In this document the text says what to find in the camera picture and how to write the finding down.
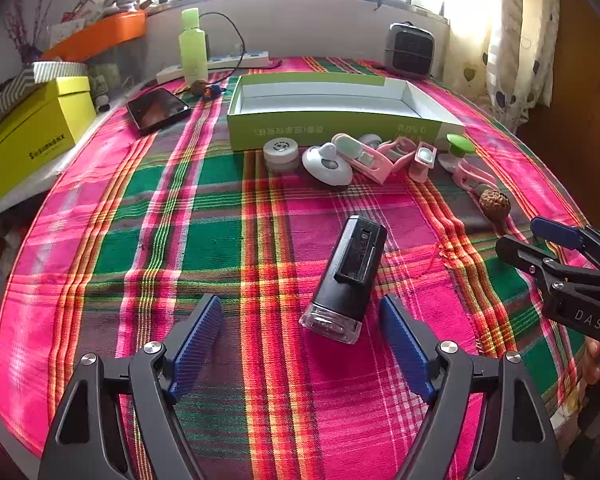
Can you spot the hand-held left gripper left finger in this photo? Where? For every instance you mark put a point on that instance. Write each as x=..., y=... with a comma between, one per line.
x=200, y=340

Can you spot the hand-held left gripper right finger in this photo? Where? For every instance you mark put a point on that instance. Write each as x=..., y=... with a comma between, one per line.
x=405, y=345

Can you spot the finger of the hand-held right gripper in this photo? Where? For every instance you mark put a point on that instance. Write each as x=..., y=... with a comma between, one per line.
x=522, y=255
x=555, y=230

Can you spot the black handheld device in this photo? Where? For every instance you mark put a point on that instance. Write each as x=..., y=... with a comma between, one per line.
x=345, y=280

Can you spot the pink plastic clip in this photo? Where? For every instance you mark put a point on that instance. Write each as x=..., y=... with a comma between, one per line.
x=472, y=175
x=367, y=162
x=397, y=150
x=422, y=162

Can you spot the green-topped white knob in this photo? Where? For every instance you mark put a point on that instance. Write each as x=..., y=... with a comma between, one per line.
x=460, y=142

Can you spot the white mushroom-shaped gadget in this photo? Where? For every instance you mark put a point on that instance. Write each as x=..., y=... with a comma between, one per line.
x=325, y=167

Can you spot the small white round jar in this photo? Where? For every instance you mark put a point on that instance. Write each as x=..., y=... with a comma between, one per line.
x=280, y=157

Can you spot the green and white cardboard box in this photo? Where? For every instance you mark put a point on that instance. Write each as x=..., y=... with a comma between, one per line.
x=330, y=125

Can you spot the pink green plaid tablecloth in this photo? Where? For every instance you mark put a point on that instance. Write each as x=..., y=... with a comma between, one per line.
x=230, y=240

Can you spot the brown wooden wardrobe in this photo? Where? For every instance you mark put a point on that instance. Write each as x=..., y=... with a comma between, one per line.
x=590, y=60

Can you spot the heart print curtain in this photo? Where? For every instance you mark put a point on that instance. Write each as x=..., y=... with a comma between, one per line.
x=515, y=60

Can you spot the grey small fan heater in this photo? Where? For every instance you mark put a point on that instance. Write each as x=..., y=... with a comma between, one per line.
x=410, y=55

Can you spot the black smartphone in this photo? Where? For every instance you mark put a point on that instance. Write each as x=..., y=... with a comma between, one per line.
x=157, y=109

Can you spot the brown walnut with charm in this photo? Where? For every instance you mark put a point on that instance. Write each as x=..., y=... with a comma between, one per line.
x=199, y=88

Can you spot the yellow cardboard box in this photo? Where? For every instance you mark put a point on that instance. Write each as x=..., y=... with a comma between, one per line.
x=35, y=135

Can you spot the clear storage case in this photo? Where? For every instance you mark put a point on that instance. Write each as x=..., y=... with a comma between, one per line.
x=115, y=75

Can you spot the white blue power strip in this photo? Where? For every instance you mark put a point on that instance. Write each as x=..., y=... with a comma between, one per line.
x=230, y=60

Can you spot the light green plastic bottle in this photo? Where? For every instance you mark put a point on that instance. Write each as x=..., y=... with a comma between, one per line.
x=194, y=55

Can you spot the black charger plug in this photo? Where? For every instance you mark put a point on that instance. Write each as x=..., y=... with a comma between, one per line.
x=205, y=45

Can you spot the grey white striped box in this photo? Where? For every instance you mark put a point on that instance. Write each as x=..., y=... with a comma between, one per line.
x=10, y=92

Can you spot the orange plastic tray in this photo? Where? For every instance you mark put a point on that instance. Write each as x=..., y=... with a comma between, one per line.
x=100, y=35

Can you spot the colourful packets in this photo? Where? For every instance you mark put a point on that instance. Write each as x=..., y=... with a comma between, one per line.
x=72, y=25

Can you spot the red flower branches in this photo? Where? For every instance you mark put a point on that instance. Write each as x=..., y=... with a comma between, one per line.
x=22, y=35

